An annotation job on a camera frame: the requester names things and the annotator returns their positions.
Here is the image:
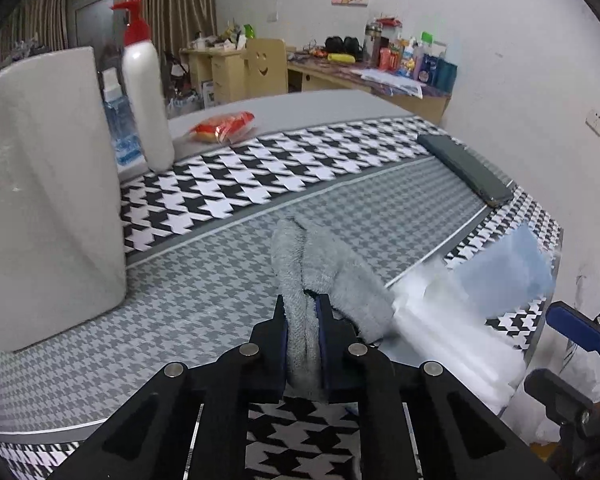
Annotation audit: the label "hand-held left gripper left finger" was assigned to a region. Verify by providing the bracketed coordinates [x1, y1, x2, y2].
[45, 294, 289, 480]

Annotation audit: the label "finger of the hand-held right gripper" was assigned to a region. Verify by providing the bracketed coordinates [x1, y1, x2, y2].
[545, 300, 600, 366]
[524, 368, 598, 423]

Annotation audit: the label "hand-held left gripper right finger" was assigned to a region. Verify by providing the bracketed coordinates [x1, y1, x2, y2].
[314, 292, 563, 480]

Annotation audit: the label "grey terry cloth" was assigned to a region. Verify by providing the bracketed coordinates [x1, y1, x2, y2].
[270, 214, 396, 403]

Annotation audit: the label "blue face mask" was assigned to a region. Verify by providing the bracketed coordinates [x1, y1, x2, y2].
[450, 222, 553, 318]

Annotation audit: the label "white plastic bag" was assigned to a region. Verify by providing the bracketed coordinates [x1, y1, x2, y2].
[385, 255, 531, 411]
[167, 94, 201, 117]

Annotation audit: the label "white foam box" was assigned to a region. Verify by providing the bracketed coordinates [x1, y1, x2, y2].
[0, 46, 127, 353]

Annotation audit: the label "black phone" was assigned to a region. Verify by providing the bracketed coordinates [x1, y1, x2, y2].
[416, 132, 515, 207]

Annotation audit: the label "red snack packet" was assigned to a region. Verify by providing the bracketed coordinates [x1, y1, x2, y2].
[187, 111, 257, 146]

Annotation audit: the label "long wooden desk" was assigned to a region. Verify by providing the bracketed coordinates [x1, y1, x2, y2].
[286, 52, 453, 126]

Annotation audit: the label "clear blue spray bottle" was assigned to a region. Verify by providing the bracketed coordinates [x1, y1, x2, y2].
[100, 67, 143, 166]

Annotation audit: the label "white printed papers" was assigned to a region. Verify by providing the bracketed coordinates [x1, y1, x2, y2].
[362, 69, 423, 98]

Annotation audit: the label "patterned desk cover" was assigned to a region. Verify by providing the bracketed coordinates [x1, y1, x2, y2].
[286, 52, 451, 98]

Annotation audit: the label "wooden chair with smiley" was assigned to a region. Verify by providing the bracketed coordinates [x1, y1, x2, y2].
[244, 37, 288, 98]

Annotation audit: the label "small wooden desk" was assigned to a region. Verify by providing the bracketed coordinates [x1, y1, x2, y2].
[180, 45, 246, 108]

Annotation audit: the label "white pump bottle red top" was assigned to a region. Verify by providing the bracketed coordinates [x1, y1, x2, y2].
[111, 0, 176, 172]

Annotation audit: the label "group of toiletry bottles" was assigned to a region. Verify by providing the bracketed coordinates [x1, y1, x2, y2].
[364, 16, 458, 87]

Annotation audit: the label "black headphones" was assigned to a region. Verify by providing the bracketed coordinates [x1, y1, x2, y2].
[325, 36, 363, 56]

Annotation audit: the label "pile of desk clutter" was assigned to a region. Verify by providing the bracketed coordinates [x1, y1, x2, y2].
[187, 22, 246, 52]

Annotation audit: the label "brown curtain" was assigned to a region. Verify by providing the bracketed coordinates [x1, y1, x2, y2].
[10, 0, 68, 53]
[130, 0, 218, 68]

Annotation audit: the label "glass balcony door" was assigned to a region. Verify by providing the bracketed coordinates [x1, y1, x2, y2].
[66, 0, 133, 51]

